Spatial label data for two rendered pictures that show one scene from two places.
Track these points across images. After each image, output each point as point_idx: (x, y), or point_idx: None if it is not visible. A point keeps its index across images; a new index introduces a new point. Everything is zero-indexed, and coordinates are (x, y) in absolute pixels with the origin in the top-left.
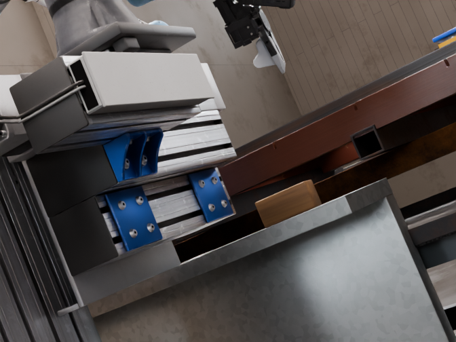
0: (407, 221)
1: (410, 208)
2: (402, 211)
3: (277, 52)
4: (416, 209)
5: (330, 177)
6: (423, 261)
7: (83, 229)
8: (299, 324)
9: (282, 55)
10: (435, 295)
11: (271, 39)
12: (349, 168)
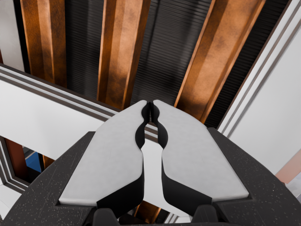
0: (67, 6)
1: (17, 5)
2: (18, 14)
3: (191, 126)
4: (19, 0)
5: (247, 36)
6: None
7: None
8: None
9: (119, 112)
10: None
11: (182, 176)
12: (262, 7)
